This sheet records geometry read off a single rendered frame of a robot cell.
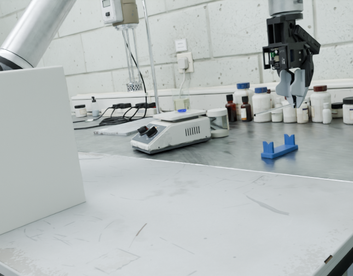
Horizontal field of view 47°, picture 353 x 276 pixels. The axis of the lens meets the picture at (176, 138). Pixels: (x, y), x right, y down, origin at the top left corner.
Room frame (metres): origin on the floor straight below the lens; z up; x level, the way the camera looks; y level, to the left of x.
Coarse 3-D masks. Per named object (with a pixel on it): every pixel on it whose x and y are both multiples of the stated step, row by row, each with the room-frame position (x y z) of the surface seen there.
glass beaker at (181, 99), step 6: (174, 90) 1.14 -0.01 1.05; (180, 90) 1.14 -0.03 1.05; (186, 90) 1.14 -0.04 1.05; (174, 96) 1.15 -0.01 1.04; (180, 96) 1.14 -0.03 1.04; (186, 96) 1.14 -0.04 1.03; (174, 102) 1.15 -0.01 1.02; (180, 102) 1.14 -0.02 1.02; (186, 102) 1.14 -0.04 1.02; (174, 108) 1.15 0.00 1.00; (180, 108) 1.14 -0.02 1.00; (186, 108) 1.14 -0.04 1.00
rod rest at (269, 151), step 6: (288, 138) 0.93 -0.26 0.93; (294, 138) 0.92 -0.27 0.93; (264, 144) 0.88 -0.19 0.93; (270, 144) 0.87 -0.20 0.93; (288, 144) 0.93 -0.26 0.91; (294, 144) 0.92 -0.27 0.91; (264, 150) 0.88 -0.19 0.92; (270, 150) 0.87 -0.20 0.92; (276, 150) 0.89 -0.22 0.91; (282, 150) 0.89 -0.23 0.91; (288, 150) 0.90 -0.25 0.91; (264, 156) 0.88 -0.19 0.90; (270, 156) 0.86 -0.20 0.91; (276, 156) 0.87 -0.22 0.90
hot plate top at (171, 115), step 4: (168, 112) 1.20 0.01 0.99; (172, 112) 1.19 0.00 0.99; (188, 112) 1.14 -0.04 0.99; (192, 112) 1.13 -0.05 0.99; (196, 112) 1.12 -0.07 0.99; (200, 112) 1.13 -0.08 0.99; (204, 112) 1.13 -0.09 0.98; (156, 116) 1.16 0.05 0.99; (160, 116) 1.14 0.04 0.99; (164, 116) 1.13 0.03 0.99; (168, 116) 1.11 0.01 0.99; (172, 116) 1.10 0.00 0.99; (176, 116) 1.09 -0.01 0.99; (180, 116) 1.10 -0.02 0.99; (184, 116) 1.10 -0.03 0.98; (188, 116) 1.11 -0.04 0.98; (192, 116) 1.11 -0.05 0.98
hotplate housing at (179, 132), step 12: (156, 120) 1.19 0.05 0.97; (168, 120) 1.13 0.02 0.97; (180, 120) 1.12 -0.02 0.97; (192, 120) 1.11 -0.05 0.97; (204, 120) 1.12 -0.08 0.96; (168, 132) 1.07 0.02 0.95; (180, 132) 1.09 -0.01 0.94; (192, 132) 1.11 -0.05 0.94; (204, 132) 1.12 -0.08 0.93; (132, 144) 1.14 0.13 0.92; (144, 144) 1.07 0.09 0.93; (156, 144) 1.05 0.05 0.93; (168, 144) 1.07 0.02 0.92; (180, 144) 1.09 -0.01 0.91
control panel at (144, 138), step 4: (148, 124) 1.17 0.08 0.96; (152, 124) 1.16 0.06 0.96; (156, 124) 1.14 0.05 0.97; (160, 128) 1.09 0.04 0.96; (164, 128) 1.08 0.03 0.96; (160, 132) 1.07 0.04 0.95; (136, 136) 1.15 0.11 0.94; (140, 136) 1.13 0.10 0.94; (144, 136) 1.11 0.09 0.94; (136, 140) 1.12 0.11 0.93; (140, 140) 1.10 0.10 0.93; (144, 140) 1.09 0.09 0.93; (148, 140) 1.07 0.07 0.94
